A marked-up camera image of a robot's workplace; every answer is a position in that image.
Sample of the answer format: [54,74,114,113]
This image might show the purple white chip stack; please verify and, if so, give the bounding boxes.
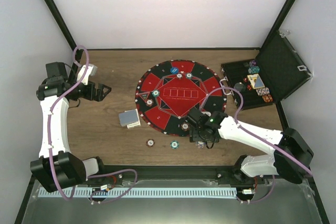
[196,142,205,148]

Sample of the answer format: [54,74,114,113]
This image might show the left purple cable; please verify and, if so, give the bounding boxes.
[48,45,90,201]

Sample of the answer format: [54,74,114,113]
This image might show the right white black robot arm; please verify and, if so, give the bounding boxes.
[186,108,314,184]

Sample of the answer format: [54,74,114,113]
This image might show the purple cable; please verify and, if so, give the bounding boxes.
[48,45,90,201]
[199,87,313,177]

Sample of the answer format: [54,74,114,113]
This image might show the white card box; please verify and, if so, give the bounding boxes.
[127,122,141,129]

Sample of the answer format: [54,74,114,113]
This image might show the orange chips in case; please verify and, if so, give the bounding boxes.
[262,94,273,103]

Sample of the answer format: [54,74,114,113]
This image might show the triangular black dealer button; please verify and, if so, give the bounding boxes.
[138,92,150,102]

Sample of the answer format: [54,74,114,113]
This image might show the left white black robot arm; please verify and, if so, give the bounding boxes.
[30,62,111,193]

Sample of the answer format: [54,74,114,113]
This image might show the card deck in case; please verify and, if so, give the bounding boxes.
[247,73,265,89]

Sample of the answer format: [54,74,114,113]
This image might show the round red black poker mat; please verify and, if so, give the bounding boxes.
[135,60,227,136]

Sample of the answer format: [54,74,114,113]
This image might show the teal chips in case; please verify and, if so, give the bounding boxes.
[248,66,260,74]

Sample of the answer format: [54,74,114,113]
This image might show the grey playing card deck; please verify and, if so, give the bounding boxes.
[119,109,139,126]

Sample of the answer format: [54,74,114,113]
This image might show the black round puck in case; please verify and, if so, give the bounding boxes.
[234,82,246,92]

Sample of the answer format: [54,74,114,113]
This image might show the red black chip stack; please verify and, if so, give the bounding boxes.
[146,140,155,147]

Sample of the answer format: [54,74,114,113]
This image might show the black poker chip case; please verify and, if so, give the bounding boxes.
[221,32,312,110]

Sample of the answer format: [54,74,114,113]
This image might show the blue round blind button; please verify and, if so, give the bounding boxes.
[170,67,179,74]

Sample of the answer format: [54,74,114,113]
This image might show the light blue slotted cable duct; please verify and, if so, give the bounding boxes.
[38,187,237,198]

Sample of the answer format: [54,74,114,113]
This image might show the green blue chip stack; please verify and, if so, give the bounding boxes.
[170,141,179,149]

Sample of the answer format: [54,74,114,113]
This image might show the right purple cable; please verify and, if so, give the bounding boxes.
[199,87,313,177]

